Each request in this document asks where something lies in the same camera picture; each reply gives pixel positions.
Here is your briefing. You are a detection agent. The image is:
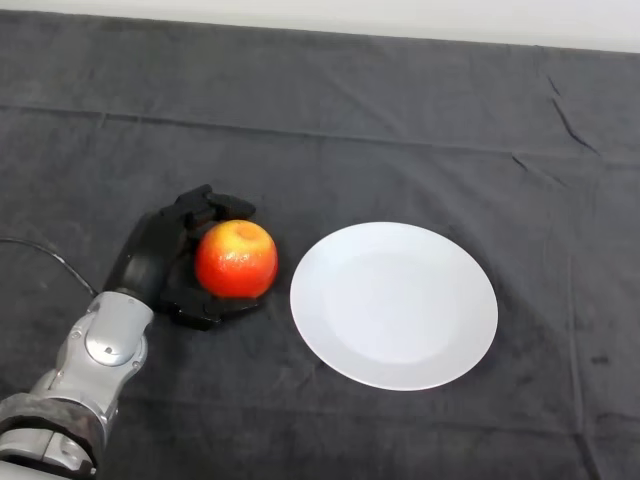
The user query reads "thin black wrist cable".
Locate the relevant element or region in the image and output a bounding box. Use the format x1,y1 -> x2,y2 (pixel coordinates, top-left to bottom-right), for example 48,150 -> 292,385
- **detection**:
0,236 -> 100,297

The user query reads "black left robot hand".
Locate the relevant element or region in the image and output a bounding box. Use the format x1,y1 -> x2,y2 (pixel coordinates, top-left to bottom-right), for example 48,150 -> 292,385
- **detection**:
102,183 -> 266,332

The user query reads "red yellow apple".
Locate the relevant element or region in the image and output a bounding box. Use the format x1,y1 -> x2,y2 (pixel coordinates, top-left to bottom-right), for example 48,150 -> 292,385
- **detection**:
193,219 -> 279,300

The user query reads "black cloth table cover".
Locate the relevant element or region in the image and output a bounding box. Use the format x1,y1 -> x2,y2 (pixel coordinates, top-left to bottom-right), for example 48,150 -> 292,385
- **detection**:
0,9 -> 640,480

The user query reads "white round plate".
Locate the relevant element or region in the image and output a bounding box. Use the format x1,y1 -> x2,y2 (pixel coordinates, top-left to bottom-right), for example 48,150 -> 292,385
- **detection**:
289,221 -> 499,392

